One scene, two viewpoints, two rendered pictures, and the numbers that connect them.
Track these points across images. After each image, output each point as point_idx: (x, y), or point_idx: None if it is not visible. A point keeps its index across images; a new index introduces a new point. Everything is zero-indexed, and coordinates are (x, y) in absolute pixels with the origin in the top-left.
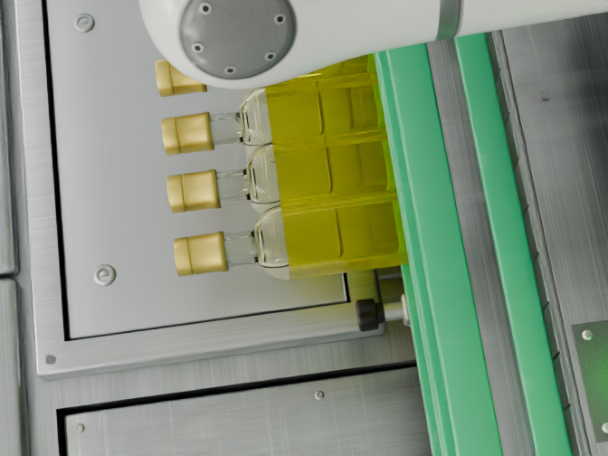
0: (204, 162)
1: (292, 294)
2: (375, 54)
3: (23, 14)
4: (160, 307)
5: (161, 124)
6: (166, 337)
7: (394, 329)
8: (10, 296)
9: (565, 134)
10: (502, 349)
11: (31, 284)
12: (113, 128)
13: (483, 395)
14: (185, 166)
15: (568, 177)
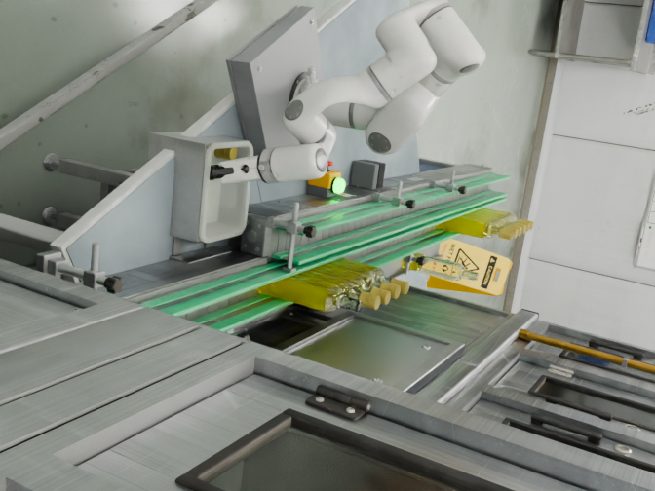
0: (367, 346)
1: (368, 323)
2: (313, 265)
3: (401, 389)
4: (412, 337)
5: (387, 292)
6: (416, 331)
7: None
8: (462, 358)
9: (306, 205)
10: (355, 211)
11: (452, 353)
12: (392, 361)
13: (366, 210)
14: (375, 348)
15: (314, 204)
